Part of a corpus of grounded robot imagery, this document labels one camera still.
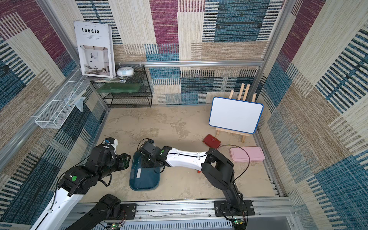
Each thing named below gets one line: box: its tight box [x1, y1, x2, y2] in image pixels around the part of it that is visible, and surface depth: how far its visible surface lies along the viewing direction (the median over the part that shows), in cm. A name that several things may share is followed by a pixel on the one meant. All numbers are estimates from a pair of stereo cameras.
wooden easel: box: [215, 82, 257, 143], surface depth 96 cm
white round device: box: [116, 66, 135, 77], surface depth 89 cm
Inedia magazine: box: [73, 20, 116, 79], surface depth 79 cm
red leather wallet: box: [202, 133, 222, 150], surface depth 101 cm
